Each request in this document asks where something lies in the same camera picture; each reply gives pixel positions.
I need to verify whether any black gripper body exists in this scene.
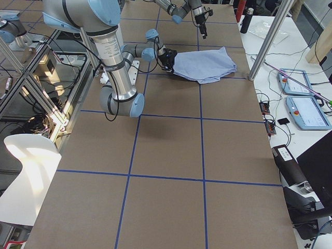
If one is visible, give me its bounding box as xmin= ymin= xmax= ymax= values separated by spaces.
xmin=193 ymin=7 xmax=213 ymax=33
xmin=158 ymin=48 xmax=177 ymax=72

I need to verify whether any light blue striped shirt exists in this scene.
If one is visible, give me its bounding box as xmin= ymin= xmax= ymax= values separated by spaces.
xmin=173 ymin=47 xmax=237 ymax=84

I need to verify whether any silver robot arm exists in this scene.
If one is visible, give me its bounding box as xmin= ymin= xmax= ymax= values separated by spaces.
xmin=43 ymin=1 xmax=177 ymax=117
xmin=153 ymin=0 xmax=213 ymax=39

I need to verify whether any red water bottle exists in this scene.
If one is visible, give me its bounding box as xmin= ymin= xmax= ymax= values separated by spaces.
xmin=236 ymin=0 xmax=246 ymax=23

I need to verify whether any black water bottle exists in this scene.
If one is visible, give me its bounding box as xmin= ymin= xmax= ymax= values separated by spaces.
xmin=240 ymin=8 xmax=254 ymax=34

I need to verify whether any clear plastic bag green print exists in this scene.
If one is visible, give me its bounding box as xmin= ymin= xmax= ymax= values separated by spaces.
xmin=249 ymin=20 xmax=290 ymax=45

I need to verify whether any small circuit board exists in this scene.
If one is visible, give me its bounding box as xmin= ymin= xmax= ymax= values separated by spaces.
xmin=259 ymin=102 xmax=270 ymax=115

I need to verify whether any upper blue teach pendant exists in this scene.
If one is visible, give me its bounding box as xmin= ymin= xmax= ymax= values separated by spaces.
xmin=276 ymin=68 xmax=316 ymax=96

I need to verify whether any blue teach pendant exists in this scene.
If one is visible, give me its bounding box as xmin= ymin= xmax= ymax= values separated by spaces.
xmin=286 ymin=96 xmax=331 ymax=131
xmin=276 ymin=68 xmax=316 ymax=96

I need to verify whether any lower blue teach pendant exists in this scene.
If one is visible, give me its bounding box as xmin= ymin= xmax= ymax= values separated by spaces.
xmin=286 ymin=96 xmax=331 ymax=131

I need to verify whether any white moulded chair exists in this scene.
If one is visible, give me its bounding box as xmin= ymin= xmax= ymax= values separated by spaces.
xmin=1 ymin=134 xmax=61 ymax=226

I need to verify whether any black cylinder device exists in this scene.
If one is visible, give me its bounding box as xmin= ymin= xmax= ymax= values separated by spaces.
xmin=271 ymin=145 xmax=308 ymax=187

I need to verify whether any black monitor screen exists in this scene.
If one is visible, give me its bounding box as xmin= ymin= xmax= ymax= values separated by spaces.
xmin=297 ymin=132 xmax=331 ymax=206

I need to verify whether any white pedestal column base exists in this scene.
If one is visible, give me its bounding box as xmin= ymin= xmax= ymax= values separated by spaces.
xmin=96 ymin=37 xmax=141 ymax=85

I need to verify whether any aluminium frame post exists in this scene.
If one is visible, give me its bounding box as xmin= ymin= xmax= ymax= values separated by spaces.
xmin=248 ymin=0 xmax=294 ymax=81

